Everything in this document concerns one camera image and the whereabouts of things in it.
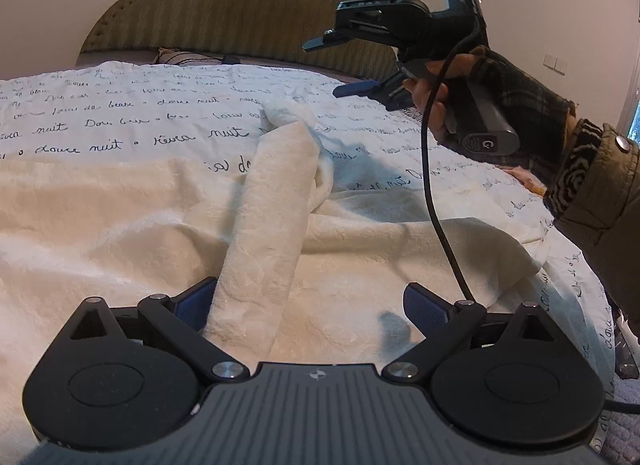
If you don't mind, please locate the person's right hand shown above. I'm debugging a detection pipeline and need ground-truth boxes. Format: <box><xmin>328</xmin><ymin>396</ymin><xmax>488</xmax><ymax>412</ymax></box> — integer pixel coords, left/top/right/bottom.
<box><xmin>402</xmin><ymin>47</ymin><xmax>496</xmax><ymax>143</ymax></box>

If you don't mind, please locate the pink cloth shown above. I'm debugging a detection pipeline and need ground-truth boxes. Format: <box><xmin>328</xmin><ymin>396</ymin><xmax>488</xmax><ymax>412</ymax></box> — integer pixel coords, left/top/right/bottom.
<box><xmin>501</xmin><ymin>167</ymin><xmax>547</xmax><ymax>196</ymax></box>

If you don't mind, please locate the person's right forearm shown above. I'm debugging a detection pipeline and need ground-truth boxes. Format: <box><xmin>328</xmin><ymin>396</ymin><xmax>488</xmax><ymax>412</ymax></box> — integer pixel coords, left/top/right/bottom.
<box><xmin>442</xmin><ymin>45</ymin><xmax>640</xmax><ymax>343</ymax></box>

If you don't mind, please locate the olive striped headboard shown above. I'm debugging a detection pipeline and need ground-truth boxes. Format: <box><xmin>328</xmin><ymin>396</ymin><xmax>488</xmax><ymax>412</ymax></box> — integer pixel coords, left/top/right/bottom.
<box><xmin>79</xmin><ymin>0</ymin><xmax>401</xmax><ymax>82</ymax></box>

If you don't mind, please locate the white script-printed bedspread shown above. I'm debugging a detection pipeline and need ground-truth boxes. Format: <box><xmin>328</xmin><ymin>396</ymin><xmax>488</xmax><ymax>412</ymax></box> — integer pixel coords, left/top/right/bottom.
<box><xmin>0</xmin><ymin>61</ymin><xmax>623</xmax><ymax>451</ymax></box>

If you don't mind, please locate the striped pillow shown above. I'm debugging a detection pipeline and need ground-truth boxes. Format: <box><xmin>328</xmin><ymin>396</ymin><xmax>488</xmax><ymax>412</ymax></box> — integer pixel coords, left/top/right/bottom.
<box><xmin>152</xmin><ymin>47</ymin><xmax>222</xmax><ymax>68</ymax></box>

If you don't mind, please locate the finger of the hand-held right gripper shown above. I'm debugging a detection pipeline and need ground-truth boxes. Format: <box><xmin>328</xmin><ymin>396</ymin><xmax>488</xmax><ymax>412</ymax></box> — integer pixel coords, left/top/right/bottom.
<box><xmin>333</xmin><ymin>79</ymin><xmax>388</xmax><ymax>98</ymax></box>
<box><xmin>301</xmin><ymin>29</ymin><xmax>353</xmax><ymax>53</ymax></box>

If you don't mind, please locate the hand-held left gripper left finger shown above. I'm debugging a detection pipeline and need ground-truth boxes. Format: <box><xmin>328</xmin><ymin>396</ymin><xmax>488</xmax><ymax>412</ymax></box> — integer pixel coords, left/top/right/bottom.
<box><xmin>62</xmin><ymin>277</ymin><xmax>251</xmax><ymax>386</ymax></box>

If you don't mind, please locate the grey textured blanket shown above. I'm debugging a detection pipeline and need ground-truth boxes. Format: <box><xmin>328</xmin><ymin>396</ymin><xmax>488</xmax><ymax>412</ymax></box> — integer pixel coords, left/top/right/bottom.
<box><xmin>597</xmin><ymin>315</ymin><xmax>640</xmax><ymax>465</ymax></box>

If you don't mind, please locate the cream textured blanket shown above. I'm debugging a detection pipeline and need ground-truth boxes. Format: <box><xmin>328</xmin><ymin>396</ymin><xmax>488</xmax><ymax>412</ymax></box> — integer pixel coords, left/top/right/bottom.
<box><xmin>0</xmin><ymin>100</ymin><xmax>553</xmax><ymax>448</ymax></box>

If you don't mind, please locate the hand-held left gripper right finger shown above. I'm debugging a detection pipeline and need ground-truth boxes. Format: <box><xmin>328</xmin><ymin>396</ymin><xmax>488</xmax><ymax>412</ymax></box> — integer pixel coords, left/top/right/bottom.
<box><xmin>382</xmin><ymin>282</ymin><xmax>576</xmax><ymax>386</ymax></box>

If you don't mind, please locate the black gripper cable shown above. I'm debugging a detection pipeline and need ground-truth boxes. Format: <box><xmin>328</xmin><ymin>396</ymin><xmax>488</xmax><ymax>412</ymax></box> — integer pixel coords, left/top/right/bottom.
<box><xmin>420</xmin><ymin>20</ymin><xmax>488</xmax><ymax>303</ymax></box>

